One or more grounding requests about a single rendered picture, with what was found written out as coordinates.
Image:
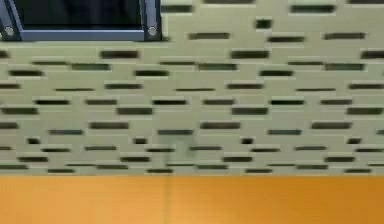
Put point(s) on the blue framed wall picture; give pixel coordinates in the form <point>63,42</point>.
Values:
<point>80,34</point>

